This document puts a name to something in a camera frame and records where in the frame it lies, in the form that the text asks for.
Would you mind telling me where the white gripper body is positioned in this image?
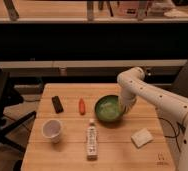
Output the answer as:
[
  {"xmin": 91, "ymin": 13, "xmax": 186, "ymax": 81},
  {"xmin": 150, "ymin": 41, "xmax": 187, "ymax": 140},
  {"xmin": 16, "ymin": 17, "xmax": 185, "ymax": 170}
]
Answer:
[{"xmin": 119, "ymin": 89, "xmax": 136, "ymax": 114}]

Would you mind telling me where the green ceramic bowl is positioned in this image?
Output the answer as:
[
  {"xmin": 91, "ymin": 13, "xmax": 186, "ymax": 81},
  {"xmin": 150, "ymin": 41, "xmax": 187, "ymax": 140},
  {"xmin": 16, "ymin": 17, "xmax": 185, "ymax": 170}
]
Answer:
[{"xmin": 94, "ymin": 95, "xmax": 123, "ymax": 123}]

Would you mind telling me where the white plastic bottle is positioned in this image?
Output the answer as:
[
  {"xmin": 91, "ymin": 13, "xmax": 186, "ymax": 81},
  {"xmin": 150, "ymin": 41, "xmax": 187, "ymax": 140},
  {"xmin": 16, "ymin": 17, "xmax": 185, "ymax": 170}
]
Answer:
[{"xmin": 87, "ymin": 119, "xmax": 97, "ymax": 160}]

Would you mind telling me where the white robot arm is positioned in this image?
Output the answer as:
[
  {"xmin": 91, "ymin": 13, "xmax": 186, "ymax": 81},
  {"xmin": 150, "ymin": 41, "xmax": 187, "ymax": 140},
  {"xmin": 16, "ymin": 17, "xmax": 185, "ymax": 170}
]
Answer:
[{"xmin": 117, "ymin": 67, "xmax": 188, "ymax": 171}]

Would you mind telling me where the long wooden bench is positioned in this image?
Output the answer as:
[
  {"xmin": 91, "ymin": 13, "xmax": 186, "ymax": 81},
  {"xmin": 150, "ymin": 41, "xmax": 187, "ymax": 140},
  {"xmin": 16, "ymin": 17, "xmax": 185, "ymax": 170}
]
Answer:
[{"xmin": 0, "ymin": 59, "xmax": 187, "ymax": 77}]

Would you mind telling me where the white sponge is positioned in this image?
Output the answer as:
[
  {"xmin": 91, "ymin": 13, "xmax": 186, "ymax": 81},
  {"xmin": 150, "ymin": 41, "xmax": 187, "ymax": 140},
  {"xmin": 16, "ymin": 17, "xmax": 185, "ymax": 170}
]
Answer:
[{"xmin": 131, "ymin": 128, "xmax": 153, "ymax": 148}]

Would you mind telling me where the orange carrot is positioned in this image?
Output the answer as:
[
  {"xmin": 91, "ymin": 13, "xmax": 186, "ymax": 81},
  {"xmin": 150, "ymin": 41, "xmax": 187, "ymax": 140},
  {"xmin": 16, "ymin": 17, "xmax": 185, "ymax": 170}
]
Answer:
[{"xmin": 79, "ymin": 98, "xmax": 86, "ymax": 115}]

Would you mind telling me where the black rectangular bar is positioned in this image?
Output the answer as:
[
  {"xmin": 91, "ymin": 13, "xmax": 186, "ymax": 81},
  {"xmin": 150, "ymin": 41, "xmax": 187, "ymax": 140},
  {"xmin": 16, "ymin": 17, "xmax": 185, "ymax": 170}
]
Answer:
[{"xmin": 52, "ymin": 96, "xmax": 64, "ymax": 113}]

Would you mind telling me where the white paper cup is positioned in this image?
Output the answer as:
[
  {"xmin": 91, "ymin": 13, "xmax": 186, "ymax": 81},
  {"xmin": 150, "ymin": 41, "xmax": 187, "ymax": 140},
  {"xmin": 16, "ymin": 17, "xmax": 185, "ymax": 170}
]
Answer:
[{"xmin": 42, "ymin": 119, "xmax": 63, "ymax": 143}]

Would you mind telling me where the black cable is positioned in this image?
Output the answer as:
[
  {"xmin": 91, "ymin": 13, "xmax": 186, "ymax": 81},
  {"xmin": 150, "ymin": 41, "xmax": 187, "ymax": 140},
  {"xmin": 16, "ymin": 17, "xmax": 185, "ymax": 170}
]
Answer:
[{"xmin": 159, "ymin": 117, "xmax": 181, "ymax": 158}]

